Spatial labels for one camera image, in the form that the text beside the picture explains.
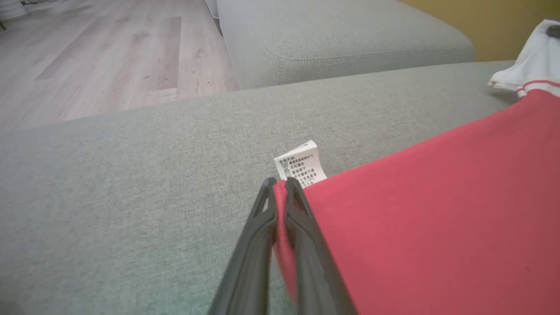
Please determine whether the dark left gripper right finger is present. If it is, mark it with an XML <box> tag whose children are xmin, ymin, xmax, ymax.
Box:
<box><xmin>283</xmin><ymin>177</ymin><xmax>358</xmax><ymax>315</ymax></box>

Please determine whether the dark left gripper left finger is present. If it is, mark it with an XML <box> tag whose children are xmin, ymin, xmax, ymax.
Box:
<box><xmin>207</xmin><ymin>177</ymin><xmax>279</xmax><ymax>315</ymax></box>

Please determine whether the red shirt with white sleeves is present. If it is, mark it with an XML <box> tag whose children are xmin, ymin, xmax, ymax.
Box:
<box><xmin>272</xmin><ymin>17</ymin><xmax>560</xmax><ymax>315</ymax></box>

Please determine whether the grey fabric sofa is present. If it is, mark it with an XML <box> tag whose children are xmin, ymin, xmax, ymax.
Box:
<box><xmin>0</xmin><ymin>60</ymin><xmax>560</xmax><ymax>315</ymax></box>

